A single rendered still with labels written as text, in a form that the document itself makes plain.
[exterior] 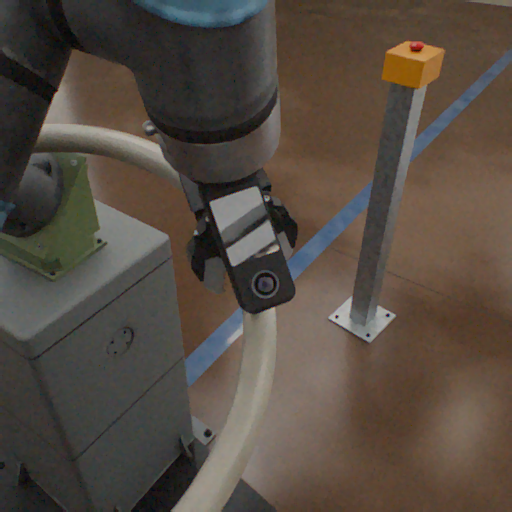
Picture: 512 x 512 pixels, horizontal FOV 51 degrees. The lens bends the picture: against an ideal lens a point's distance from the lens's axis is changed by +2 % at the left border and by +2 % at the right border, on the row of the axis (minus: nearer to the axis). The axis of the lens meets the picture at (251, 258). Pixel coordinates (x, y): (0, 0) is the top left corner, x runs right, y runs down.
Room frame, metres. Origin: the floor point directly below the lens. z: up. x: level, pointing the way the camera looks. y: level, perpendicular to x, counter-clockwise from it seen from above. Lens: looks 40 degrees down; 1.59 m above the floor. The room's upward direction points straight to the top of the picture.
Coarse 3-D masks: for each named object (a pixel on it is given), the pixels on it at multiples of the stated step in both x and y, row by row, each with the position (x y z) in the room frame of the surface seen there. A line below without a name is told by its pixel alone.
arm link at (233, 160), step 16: (272, 112) 0.32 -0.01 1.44; (144, 128) 0.33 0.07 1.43; (256, 128) 0.31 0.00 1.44; (272, 128) 0.33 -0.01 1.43; (160, 144) 0.33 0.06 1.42; (176, 144) 0.31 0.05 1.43; (192, 144) 0.30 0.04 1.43; (208, 144) 0.30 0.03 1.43; (224, 144) 0.30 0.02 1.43; (240, 144) 0.31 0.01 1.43; (256, 144) 0.32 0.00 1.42; (272, 144) 0.33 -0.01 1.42; (176, 160) 0.32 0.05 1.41; (192, 160) 0.31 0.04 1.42; (208, 160) 0.31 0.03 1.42; (224, 160) 0.31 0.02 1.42; (240, 160) 0.31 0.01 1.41; (256, 160) 0.32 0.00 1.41; (192, 176) 0.32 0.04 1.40; (208, 176) 0.31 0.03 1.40; (224, 176) 0.31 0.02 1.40; (240, 176) 0.32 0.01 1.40
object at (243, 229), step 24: (216, 192) 0.34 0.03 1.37; (240, 192) 0.34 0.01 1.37; (216, 216) 0.33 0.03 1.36; (240, 216) 0.33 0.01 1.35; (264, 216) 0.34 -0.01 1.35; (216, 240) 0.33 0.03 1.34; (240, 240) 0.32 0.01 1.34; (264, 240) 0.32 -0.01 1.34; (240, 264) 0.31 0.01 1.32; (264, 264) 0.31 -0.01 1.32; (240, 288) 0.30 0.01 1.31; (264, 288) 0.30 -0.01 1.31; (288, 288) 0.30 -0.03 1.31
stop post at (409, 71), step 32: (384, 64) 1.51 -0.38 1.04; (416, 64) 1.45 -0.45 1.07; (416, 96) 1.48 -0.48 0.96; (384, 128) 1.51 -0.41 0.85; (416, 128) 1.51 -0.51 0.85; (384, 160) 1.49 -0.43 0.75; (384, 192) 1.48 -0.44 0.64; (384, 224) 1.46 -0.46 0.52; (384, 256) 1.49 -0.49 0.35; (352, 320) 1.49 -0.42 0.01; (384, 320) 1.49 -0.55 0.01
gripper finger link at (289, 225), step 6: (282, 204) 0.39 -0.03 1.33; (282, 210) 0.39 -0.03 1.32; (288, 210) 0.40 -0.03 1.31; (282, 216) 0.38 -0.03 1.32; (288, 216) 0.38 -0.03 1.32; (282, 222) 0.39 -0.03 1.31; (288, 222) 0.39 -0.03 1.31; (294, 222) 0.39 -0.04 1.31; (282, 228) 0.39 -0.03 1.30; (288, 228) 0.39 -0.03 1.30; (294, 228) 0.40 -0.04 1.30; (288, 234) 0.40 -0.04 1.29; (294, 234) 0.40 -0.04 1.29; (288, 240) 0.40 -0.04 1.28; (294, 240) 0.40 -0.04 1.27; (294, 246) 0.41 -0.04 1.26
